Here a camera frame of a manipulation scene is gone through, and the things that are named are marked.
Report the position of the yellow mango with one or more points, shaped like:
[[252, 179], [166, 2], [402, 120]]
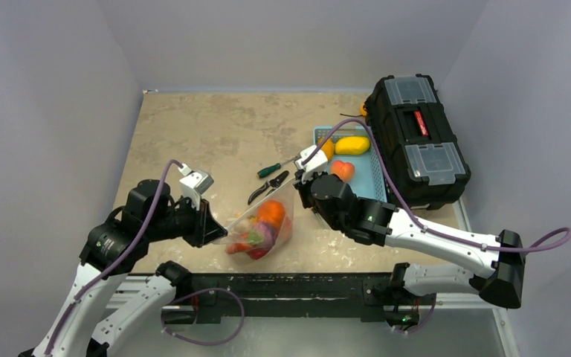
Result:
[[352, 145]]

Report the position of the orange carrot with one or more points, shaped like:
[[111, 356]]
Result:
[[248, 243]]

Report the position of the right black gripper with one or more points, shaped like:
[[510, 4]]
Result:
[[303, 184]]

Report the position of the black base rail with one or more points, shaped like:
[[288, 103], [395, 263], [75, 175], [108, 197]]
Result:
[[185, 298]]

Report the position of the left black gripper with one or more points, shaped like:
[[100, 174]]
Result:
[[205, 227]]

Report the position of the peach fruit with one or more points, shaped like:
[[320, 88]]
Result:
[[344, 170]]

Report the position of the clear zip top bag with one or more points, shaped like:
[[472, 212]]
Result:
[[285, 195]]

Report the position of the yellow lemon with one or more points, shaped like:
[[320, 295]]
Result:
[[328, 149]]

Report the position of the garlic bulb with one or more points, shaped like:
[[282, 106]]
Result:
[[244, 226]]

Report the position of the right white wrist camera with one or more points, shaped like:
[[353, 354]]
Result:
[[311, 162]]

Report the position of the black handled pliers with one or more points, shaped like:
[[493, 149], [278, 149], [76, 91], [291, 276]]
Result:
[[269, 186]]

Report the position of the green handled screwdriver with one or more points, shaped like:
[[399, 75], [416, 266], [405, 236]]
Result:
[[266, 171]]

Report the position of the yellow black tool behind box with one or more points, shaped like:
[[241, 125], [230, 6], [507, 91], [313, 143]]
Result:
[[362, 112]]

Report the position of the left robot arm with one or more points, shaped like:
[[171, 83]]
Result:
[[109, 255]]

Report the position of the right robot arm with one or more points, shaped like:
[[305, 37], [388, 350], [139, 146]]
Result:
[[490, 266]]

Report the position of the orange small pumpkin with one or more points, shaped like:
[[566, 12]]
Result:
[[272, 213]]

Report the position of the black tool box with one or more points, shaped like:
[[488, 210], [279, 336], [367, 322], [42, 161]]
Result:
[[418, 147]]

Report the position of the blue plastic basket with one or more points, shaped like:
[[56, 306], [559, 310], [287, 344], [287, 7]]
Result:
[[368, 180]]

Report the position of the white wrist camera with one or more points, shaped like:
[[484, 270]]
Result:
[[311, 162], [194, 184]]

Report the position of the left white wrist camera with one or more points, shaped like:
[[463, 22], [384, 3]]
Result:
[[194, 184]]

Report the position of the purple eggplant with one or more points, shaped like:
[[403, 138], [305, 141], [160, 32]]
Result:
[[267, 233]]

